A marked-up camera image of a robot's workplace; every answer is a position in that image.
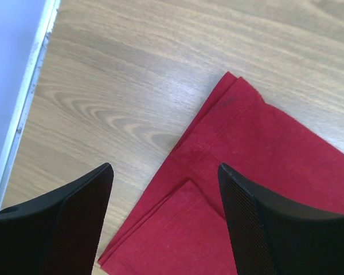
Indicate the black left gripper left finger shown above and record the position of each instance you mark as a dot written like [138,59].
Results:
[57,232]

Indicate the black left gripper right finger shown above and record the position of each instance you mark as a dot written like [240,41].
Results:
[271,234]

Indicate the dark red t shirt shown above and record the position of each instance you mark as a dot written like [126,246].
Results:
[179,226]

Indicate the aluminium table edge rail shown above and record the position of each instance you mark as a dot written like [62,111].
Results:
[25,30]

